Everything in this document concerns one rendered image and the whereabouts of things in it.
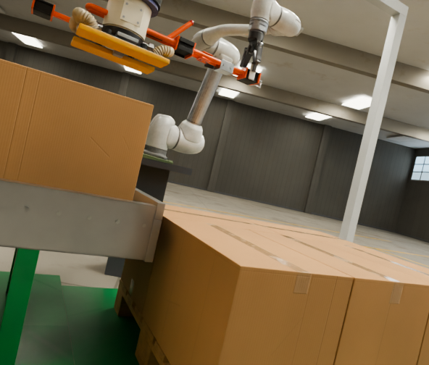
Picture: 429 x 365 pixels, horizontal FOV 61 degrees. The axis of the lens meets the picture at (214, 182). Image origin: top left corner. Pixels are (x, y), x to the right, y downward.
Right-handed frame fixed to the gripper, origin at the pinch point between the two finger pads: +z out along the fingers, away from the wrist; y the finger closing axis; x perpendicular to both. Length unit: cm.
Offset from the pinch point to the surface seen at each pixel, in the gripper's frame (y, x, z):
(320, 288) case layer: 80, -6, 74
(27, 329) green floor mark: 4, -71, 124
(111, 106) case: 19, -61, 34
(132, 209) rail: 35, -50, 67
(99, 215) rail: 35, -60, 70
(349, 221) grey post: -158, 265, 69
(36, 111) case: 19, -84, 42
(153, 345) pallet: 39, -33, 112
